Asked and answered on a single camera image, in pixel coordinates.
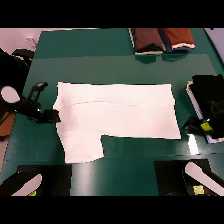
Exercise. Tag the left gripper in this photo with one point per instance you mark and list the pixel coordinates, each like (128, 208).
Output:
(50, 116)

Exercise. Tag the white T-shirt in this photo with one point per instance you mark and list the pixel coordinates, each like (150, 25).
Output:
(116, 111)

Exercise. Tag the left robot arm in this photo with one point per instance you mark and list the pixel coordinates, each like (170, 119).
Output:
(10, 94)

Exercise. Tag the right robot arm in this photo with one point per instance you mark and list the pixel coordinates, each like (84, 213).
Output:
(204, 175)

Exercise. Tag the brown garment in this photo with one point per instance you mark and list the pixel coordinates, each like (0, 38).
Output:
(148, 39)

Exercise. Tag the rust garment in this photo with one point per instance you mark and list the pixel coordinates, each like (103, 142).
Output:
(178, 36)

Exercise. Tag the black garment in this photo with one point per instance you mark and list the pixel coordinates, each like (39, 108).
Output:
(208, 86)

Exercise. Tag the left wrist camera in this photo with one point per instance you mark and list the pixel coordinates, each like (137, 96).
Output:
(37, 90)

